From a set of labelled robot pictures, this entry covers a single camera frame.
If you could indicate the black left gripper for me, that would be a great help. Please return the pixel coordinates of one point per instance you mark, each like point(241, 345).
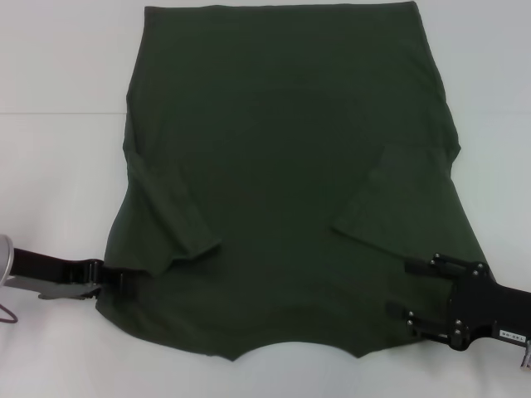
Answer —
point(41, 265)

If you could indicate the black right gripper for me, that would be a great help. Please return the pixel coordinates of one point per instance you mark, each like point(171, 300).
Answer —
point(481, 309)

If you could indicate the dark green t-shirt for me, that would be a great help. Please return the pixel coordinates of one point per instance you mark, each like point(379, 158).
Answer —
point(282, 166)

